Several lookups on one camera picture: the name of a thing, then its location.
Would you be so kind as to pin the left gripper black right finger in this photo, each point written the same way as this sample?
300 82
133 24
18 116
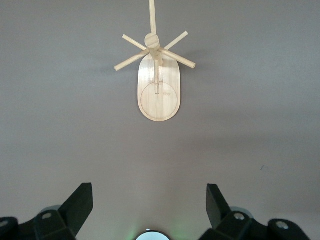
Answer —
225 220

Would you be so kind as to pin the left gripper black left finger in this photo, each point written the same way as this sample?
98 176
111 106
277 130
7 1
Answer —
67 217

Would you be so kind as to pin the wooden cup rack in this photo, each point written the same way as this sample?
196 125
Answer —
158 100

